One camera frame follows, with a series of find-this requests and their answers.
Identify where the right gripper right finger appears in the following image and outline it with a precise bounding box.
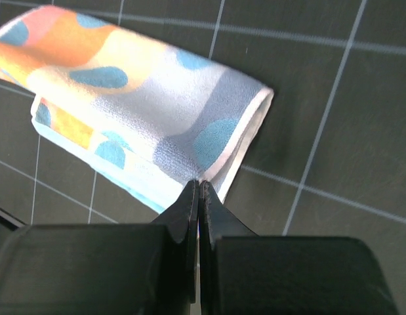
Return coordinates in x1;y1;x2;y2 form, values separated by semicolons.
199;181;398;314

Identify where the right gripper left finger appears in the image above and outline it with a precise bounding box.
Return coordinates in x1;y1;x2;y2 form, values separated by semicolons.
0;180;199;314

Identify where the light blue dotted towel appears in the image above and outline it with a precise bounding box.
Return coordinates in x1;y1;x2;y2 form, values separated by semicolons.
0;5;274;213

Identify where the black grid mat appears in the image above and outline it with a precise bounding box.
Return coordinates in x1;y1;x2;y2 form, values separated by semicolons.
0;0;406;263

